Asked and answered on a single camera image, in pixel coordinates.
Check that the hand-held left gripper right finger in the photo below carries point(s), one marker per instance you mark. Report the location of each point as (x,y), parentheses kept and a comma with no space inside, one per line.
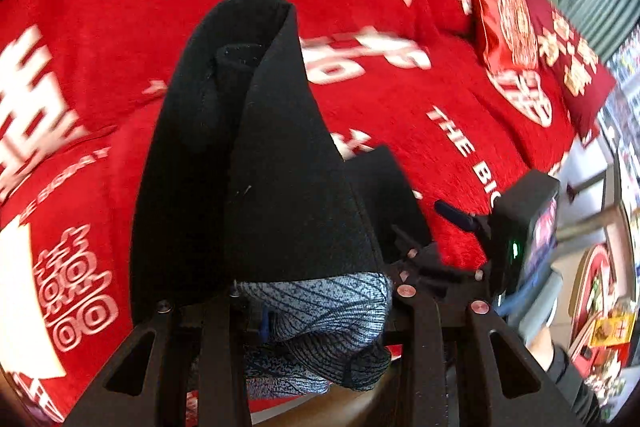
(425,347)

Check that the red pillow with gold print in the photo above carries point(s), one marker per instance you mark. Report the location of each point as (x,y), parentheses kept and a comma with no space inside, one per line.
(505,17)

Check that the person's right forearm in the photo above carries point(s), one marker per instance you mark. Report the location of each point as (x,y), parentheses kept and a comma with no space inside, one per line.
(565,372)

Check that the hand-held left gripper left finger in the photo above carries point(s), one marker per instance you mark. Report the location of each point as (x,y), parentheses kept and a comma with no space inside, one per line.
(220,347)

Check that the black pants with grey waistband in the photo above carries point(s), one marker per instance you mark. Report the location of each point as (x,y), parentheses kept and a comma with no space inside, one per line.
(280,187)

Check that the yellow packet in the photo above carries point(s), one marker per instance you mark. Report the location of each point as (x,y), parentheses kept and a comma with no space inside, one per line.
(612,329)

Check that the dark red printed pillow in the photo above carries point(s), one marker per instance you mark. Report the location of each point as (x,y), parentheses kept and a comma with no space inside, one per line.
(575,62)

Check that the round red decorated tray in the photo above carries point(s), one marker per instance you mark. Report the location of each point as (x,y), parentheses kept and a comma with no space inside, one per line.
(595,287)

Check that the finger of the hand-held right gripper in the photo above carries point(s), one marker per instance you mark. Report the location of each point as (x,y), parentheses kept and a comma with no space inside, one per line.
(455,214)
(425,262)

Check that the metal rod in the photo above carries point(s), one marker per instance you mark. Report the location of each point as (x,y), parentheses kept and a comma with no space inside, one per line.
(590,222)

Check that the white cloth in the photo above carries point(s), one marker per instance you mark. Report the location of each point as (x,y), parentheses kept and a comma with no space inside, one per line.
(25,307)

